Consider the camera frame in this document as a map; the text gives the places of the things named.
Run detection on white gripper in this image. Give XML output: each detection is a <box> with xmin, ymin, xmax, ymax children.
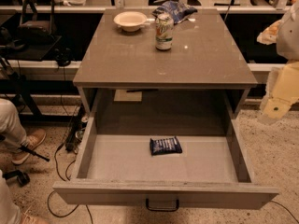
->
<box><xmin>257</xmin><ymin>20</ymin><xmax>299</xmax><ymax>119</ymax></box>

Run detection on blue rxbar blueberry wrapper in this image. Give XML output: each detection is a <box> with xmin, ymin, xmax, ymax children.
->
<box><xmin>149</xmin><ymin>136</ymin><xmax>182</xmax><ymax>156</ymax></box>

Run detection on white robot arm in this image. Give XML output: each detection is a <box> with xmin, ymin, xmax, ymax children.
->
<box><xmin>257</xmin><ymin>1</ymin><xmax>299</xmax><ymax>124</ymax></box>

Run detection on grey cabinet with counter top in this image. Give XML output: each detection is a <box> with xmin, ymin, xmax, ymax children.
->
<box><xmin>72</xmin><ymin>7</ymin><xmax>259</xmax><ymax>119</ymax></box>

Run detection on open grey top drawer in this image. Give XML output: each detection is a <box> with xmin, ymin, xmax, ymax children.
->
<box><xmin>53</xmin><ymin>90</ymin><xmax>278</xmax><ymax>209</ymax></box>

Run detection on blue chip bag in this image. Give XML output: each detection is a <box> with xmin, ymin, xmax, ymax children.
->
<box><xmin>152</xmin><ymin>1</ymin><xmax>197</xmax><ymax>24</ymax></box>

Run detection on green and white soda can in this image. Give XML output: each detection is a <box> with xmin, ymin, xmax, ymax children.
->
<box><xmin>155</xmin><ymin>13</ymin><xmax>174</xmax><ymax>50</ymax></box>

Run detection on white ceramic bowl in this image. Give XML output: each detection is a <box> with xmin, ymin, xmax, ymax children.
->
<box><xmin>113</xmin><ymin>11</ymin><xmax>148</xmax><ymax>33</ymax></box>

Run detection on black headphones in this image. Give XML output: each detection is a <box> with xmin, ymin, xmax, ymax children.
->
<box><xmin>55</xmin><ymin>48</ymin><xmax>73</xmax><ymax>67</ymax></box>

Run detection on black power strip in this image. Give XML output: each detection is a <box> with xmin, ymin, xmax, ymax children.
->
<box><xmin>64</xmin><ymin>105</ymin><xmax>85</xmax><ymax>152</ymax></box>

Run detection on black bag on shelf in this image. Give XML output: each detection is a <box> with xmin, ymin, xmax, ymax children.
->
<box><xmin>17</xmin><ymin>0</ymin><xmax>55</xmax><ymax>45</ymax></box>

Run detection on tan sneaker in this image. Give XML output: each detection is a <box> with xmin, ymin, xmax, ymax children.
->
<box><xmin>12</xmin><ymin>129</ymin><xmax>46</xmax><ymax>165</ymax></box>

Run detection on black stick tool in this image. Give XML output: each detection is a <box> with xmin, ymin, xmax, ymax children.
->
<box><xmin>19</xmin><ymin>146</ymin><xmax>50</xmax><ymax>162</ymax></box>

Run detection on person leg in beige trousers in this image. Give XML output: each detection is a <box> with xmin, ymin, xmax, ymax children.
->
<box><xmin>0</xmin><ymin>99</ymin><xmax>27</xmax><ymax>153</ymax></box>

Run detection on black caster wheel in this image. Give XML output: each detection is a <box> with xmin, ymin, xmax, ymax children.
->
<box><xmin>2</xmin><ymin>170</ymin><xmax>30</xmax><ymax>187</ymax></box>

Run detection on black drawer handle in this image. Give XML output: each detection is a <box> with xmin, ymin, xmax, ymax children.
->
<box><xmin>145</xmin><ymin>199</ymin><xmax>180</xmax><ymax>212</ymax></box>

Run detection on black cable on floor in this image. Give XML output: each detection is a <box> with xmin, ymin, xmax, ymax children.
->
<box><xmin>46</xmin><ymin>142</ymin><xmax>94</xmax><ymax>224</ymax></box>

